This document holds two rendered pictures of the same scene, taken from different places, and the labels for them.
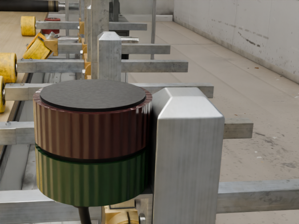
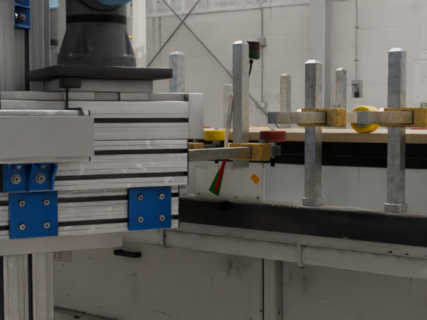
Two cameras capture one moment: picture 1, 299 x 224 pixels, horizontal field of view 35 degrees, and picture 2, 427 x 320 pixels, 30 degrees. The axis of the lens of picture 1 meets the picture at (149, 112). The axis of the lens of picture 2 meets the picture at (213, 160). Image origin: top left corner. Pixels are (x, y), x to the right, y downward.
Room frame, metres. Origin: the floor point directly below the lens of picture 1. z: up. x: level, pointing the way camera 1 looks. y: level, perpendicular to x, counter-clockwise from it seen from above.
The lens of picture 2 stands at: (1.95, -1.67, 0.95)
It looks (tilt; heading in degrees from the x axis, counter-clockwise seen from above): 3 degrees down; 138
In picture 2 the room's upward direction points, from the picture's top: straight up
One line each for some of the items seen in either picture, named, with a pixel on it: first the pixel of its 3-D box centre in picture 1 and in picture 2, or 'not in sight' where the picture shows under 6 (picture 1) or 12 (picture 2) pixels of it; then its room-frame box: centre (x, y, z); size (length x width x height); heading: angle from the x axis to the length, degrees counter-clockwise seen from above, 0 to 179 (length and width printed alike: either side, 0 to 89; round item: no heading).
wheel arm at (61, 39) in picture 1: (93, 40); not in sight; (2.26, 0.28, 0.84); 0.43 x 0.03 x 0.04; 100
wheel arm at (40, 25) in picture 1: (88, 25); not in sight; (2.00, 0.27, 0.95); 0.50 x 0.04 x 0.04; 100
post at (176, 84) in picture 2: not in sight; (176, 127); (-0.01, -0.06, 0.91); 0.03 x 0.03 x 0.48; 10
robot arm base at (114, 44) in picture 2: not in sight; (96, 43); (0.65, -0.80, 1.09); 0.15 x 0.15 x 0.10
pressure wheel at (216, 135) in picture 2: not in sight; (216, 145); (0.01, 0.10, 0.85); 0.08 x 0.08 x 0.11
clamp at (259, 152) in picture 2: not in sight; (247, 151); (0.26, -0.01, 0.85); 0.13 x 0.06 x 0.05; 10
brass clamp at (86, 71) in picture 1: (93, 67); not in sight; (1.25, 0.16, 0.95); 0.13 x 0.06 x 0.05; 10
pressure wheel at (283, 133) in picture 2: not in sight; (272, 147); (0.26, 0.10, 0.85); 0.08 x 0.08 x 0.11
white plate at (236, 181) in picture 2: not in sight; (227, 183); (0.21, -0.05, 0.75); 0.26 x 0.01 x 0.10; 10
